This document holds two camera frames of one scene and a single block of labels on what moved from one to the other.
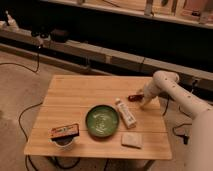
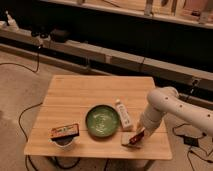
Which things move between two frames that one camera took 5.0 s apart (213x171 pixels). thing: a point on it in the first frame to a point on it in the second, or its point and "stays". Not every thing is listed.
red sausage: x=136 y=98 to x=137 y=138
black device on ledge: x=59 y=35 stays
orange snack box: x=64 y=131 stays
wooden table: x=100 y=117 stays
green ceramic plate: x=102 y=121 stays
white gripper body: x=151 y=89 to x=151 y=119
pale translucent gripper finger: x=143 y=102 to x=140 y=130
